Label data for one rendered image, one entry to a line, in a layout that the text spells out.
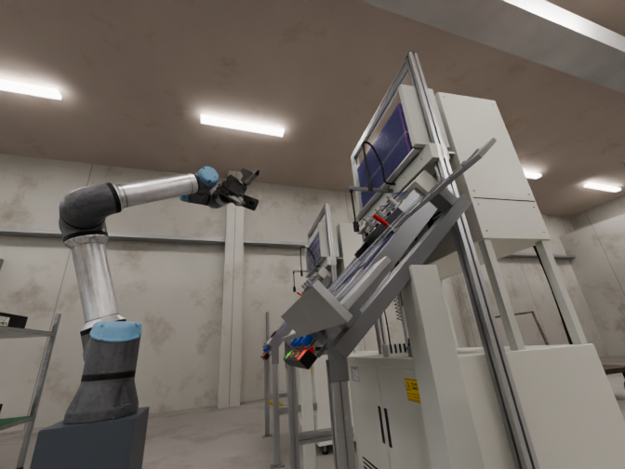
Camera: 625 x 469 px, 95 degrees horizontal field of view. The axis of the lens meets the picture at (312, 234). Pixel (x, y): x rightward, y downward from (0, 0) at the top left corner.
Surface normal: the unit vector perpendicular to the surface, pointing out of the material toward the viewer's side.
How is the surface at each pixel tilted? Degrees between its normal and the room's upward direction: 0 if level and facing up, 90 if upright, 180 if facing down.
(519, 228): 90
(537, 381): 90
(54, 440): 90
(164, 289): 90
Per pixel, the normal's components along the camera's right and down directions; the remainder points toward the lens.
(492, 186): 0.22, -0.38
